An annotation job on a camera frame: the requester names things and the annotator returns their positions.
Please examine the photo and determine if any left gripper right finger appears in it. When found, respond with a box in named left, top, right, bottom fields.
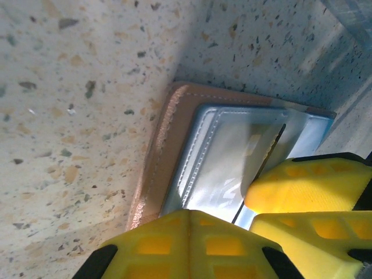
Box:
left=188, top=209, right=305, bottom=279

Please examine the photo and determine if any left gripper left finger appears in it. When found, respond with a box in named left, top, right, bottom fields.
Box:
left=72, top=209, right=191, bottom=279

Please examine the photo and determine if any silver credit card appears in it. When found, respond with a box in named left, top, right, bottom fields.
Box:
left=181, top=116, right=288, bottom=224

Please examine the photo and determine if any brown leather card holder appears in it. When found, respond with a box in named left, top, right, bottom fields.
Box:
left=126, top=81, right=338, bottom=233

